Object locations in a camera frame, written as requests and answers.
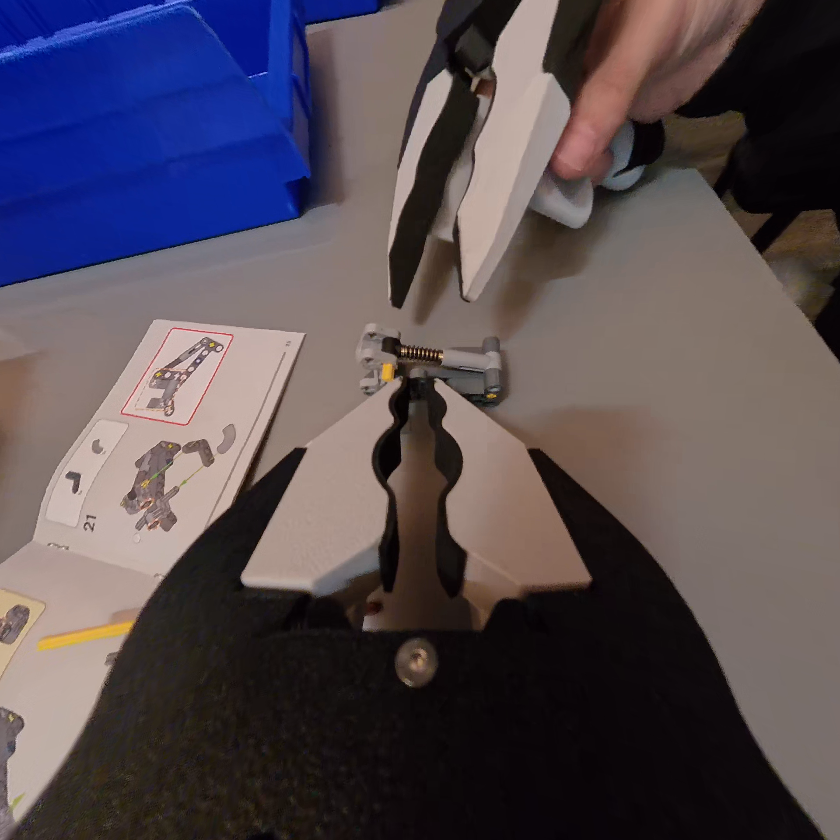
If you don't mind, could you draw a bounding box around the person's right hand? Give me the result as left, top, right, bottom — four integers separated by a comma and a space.
548, 0, 769, 185

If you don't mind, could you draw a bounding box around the person's right forearm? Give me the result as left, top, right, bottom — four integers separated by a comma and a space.
669, 0, 840, 122

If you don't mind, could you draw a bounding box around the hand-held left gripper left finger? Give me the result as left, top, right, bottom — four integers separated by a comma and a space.
240, 378, 404, 630

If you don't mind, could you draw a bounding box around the yellow lego axle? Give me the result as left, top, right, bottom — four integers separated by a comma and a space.
37, 620, 135, 652

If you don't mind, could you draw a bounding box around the black chair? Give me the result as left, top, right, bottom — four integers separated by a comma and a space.
715, 112, 840, 253

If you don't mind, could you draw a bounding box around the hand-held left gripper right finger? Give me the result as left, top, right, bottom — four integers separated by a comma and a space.
420, 378, 593, 630

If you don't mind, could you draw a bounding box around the open lego instruction booklet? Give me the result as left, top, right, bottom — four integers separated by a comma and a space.
0, 319, 307, 831

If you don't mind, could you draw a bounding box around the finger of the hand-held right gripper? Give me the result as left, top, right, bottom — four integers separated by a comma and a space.
387, 66, 484, 309
455, 0, 571, 303

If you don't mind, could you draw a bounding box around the grey lego suspension assembly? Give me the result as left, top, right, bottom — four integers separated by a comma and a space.
356, 323, 505, 408

